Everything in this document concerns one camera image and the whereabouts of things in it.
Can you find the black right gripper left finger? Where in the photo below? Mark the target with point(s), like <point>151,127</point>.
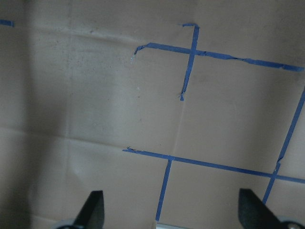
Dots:
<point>91,215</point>

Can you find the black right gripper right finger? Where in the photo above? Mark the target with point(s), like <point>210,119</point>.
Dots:
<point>253,214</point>

